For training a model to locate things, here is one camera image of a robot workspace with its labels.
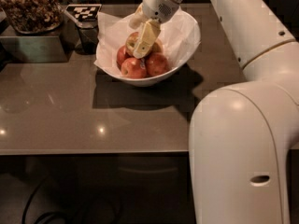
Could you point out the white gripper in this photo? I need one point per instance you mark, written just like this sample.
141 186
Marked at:
158 4

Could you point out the yellow-red apple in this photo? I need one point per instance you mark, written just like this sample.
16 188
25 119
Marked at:
130 43

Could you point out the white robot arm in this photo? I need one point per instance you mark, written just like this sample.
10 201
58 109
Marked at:
240 135

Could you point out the back yellow apple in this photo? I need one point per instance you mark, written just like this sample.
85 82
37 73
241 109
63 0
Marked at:
157 46

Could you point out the red apple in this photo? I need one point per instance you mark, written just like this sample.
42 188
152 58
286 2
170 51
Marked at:
156 64
133 68
122 55

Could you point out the front right red apple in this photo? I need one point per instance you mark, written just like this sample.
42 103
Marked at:
156 64

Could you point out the front left red apple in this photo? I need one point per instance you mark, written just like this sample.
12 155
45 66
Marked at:
133 68

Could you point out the white bowl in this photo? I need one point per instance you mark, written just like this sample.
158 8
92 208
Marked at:
174 69

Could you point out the white paper liner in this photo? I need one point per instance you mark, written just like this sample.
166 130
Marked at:
180 34

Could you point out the dark cup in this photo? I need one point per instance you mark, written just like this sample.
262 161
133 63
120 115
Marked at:
88 34

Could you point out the black white marker tag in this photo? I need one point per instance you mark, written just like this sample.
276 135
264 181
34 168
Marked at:
83 12

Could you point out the metal box stand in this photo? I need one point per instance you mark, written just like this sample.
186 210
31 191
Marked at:
52 47

